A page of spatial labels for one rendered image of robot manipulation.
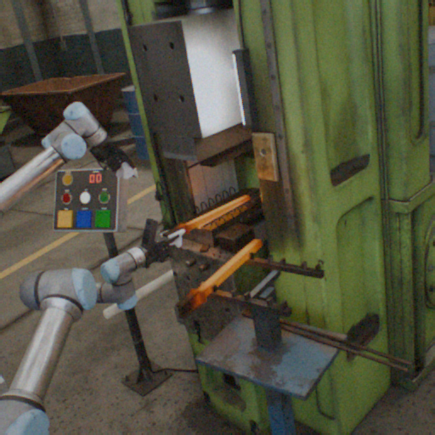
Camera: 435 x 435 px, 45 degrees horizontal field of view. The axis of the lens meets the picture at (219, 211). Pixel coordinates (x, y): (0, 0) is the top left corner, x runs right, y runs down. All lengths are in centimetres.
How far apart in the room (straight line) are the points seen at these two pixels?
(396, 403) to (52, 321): 170
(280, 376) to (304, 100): 85
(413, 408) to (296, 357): 104
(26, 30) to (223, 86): 976
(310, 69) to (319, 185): 39
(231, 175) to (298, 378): 113
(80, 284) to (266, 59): 91
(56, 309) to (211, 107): 88
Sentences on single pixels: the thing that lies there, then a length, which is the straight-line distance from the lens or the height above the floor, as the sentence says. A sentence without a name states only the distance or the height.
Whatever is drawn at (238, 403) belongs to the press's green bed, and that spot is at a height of 15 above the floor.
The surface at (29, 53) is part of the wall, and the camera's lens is 1151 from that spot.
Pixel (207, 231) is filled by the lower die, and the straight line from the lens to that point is 206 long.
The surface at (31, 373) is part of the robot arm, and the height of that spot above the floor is 106.
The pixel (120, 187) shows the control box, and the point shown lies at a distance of 233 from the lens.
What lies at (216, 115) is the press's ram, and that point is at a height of 142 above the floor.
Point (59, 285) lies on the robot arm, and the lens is 153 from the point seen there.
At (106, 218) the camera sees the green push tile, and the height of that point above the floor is 101.
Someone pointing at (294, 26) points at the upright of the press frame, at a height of 169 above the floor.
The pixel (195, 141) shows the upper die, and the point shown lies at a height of 135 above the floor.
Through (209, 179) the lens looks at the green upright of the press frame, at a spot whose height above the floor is 107.
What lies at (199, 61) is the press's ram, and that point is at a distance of 186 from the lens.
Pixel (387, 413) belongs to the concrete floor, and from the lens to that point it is 262.
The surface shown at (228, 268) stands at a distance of 165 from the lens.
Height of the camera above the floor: 184
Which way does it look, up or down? 23 degrees down
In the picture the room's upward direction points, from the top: 10 degrees counter-clockwise
